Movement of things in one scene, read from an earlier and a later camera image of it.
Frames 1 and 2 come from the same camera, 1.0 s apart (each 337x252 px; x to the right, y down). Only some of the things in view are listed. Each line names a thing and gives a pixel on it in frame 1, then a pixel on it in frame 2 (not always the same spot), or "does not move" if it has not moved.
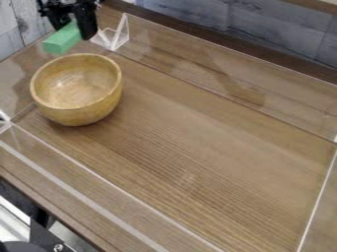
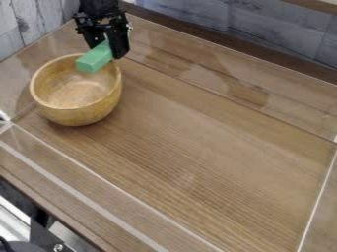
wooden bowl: (76, 88) does not move
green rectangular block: (63, 39) → (96, 57)
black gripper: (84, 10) → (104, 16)
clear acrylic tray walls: (212, 161) does not move
